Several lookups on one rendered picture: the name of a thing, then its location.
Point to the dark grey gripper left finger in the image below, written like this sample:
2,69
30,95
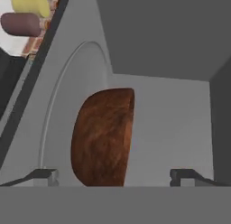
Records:
42,175

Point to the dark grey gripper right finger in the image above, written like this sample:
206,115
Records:
186,175

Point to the brown wooden bowl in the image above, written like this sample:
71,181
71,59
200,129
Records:
102,137

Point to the black microwave door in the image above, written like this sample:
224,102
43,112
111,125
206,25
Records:
9,80

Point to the round glass microwave turntable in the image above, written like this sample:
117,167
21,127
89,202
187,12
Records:
81,77

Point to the maroon rounded food item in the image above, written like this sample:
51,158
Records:
21,24

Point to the yellow rounded food item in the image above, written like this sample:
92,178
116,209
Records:
31,4

